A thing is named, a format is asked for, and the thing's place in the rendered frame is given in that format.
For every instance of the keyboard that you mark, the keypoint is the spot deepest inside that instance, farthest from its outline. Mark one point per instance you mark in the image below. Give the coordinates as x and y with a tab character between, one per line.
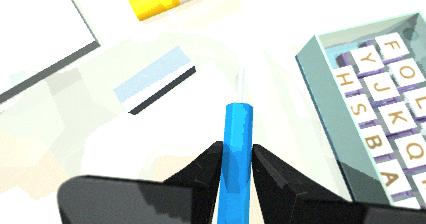
367	82

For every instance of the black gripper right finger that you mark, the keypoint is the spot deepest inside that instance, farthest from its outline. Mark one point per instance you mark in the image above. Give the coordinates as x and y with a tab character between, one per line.
287	196

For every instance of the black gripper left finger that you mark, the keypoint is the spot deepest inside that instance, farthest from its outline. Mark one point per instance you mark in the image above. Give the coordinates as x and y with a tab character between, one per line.
186	197

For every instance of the blue stylus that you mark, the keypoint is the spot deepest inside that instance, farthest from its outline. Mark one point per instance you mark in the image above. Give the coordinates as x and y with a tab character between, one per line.
234	194

